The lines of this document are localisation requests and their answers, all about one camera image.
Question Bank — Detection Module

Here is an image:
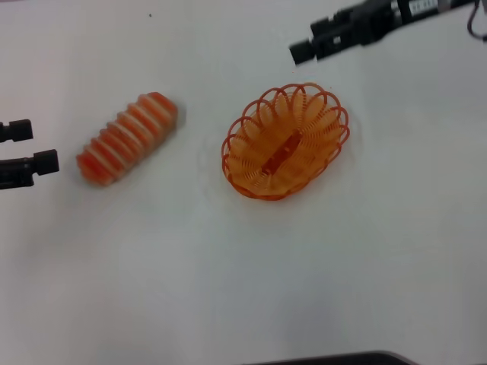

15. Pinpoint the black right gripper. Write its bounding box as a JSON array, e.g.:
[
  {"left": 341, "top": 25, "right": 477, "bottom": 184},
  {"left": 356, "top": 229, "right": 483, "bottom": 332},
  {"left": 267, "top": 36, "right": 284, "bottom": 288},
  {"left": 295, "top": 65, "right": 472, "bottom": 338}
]
[{"left": 289, "top": 0, "right": 473, "bottom": 65}]

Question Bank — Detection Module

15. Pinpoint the orange plastic wire basket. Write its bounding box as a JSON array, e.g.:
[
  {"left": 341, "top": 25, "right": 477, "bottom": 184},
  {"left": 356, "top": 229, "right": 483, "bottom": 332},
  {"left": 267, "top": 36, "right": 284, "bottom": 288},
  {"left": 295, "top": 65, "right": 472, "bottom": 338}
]
[{"left": 221, "top": 81, "right": 351, "bottom": 202}]

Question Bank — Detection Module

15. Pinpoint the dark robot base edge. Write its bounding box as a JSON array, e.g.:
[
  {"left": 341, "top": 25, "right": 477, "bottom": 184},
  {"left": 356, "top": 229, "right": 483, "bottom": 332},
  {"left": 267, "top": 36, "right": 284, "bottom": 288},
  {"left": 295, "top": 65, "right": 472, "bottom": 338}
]
[{"left": 257, "top": 350, "right": 420, "bottom": 365}]

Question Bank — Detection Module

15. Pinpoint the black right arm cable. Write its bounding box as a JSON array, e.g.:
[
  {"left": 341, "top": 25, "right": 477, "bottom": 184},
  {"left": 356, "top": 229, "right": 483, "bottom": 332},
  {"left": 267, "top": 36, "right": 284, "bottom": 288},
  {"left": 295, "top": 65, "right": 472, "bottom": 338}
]
[{"left": 466, "top": 0, "right": 487, "bottom": 41}]

